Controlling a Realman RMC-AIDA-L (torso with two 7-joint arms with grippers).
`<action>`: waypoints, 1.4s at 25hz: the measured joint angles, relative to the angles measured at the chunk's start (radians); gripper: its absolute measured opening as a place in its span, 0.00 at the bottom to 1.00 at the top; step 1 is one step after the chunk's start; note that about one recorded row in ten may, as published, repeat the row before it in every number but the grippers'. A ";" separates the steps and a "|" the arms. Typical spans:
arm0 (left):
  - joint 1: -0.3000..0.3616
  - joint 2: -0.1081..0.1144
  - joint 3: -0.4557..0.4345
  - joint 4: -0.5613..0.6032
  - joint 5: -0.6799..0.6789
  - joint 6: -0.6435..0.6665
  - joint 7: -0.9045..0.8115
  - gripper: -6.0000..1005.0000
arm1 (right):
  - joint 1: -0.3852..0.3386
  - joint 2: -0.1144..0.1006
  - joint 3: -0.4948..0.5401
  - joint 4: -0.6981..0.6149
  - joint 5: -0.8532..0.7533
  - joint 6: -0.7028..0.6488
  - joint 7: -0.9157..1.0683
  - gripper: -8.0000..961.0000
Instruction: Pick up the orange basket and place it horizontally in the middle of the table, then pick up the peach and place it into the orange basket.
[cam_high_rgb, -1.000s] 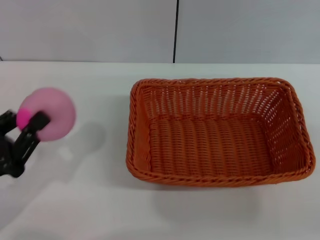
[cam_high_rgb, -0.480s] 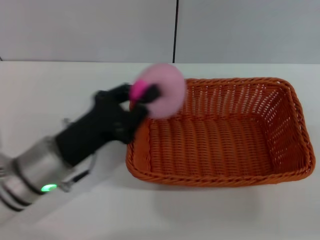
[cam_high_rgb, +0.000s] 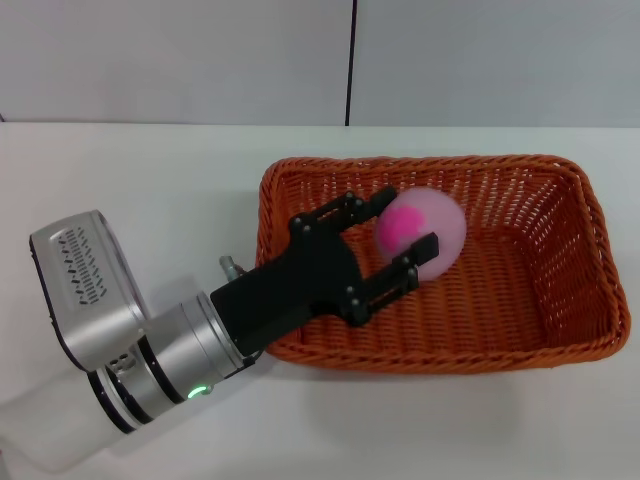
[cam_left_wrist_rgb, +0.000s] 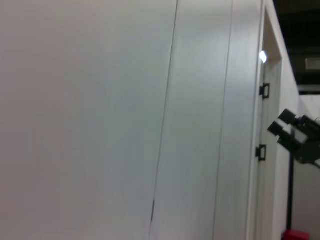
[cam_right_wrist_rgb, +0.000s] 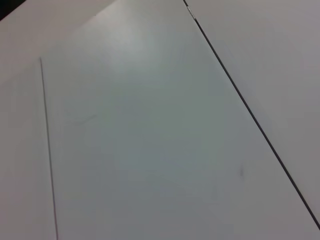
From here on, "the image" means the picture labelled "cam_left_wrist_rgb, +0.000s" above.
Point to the black door hinge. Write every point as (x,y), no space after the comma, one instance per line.
(261,152)
(265,90)

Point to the white door frame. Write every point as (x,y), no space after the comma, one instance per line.
(271,32)

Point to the red stand base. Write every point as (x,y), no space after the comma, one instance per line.
(296,235)

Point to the black stand pole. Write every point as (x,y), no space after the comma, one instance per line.
(290,195)

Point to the black device on stand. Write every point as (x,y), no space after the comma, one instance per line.
(300,140)

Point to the grey ceiling vent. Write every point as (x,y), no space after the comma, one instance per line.
(313,63)

